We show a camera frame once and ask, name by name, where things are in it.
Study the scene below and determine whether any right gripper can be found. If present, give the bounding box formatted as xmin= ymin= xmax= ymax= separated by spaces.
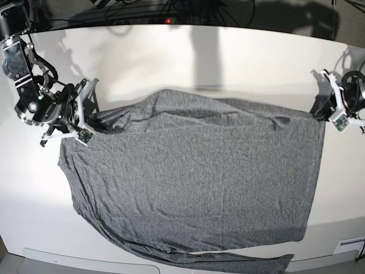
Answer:
xmin=22 ymin=78 xmax=110 ymax=147

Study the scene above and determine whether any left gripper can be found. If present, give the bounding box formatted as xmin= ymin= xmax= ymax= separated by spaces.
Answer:
xmin=310 ymin=69 xmax=364 ymax=133

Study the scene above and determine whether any grey long-sleeve T-shirt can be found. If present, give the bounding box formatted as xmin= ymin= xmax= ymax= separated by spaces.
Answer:
xmin=59 ymin=90 xmax=325 ymax=273

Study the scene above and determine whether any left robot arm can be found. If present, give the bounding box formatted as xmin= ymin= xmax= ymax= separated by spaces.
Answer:
xmin=312 ymin=63 xmax=364 ymax=133

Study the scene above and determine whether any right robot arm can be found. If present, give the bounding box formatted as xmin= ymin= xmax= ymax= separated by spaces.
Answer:
xmin=1 ymin=1 xmax=98 ymax=146

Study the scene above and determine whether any grey tripod pole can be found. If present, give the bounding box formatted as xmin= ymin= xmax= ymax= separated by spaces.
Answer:
xmin=331 ymin=0 xmax=336 ymax=41

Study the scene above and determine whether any black power strip red light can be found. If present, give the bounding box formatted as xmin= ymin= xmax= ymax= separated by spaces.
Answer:
xmin=113 ymin=17 xmax=177 ymax=26

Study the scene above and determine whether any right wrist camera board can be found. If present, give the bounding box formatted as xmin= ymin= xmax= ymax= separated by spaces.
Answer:
xmin=76 ymin=128 xmax=94 ymax=146

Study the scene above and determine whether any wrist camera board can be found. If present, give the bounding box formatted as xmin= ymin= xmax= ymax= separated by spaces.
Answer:
xmin=76 ymin=128 xmax=94 ymax=146
xmin=331 ymin=115 xmax=350 ymax=132

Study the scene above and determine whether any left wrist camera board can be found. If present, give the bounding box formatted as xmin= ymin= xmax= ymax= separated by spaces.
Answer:
xmin=331 ymin=115 xmax=350 ymax=132

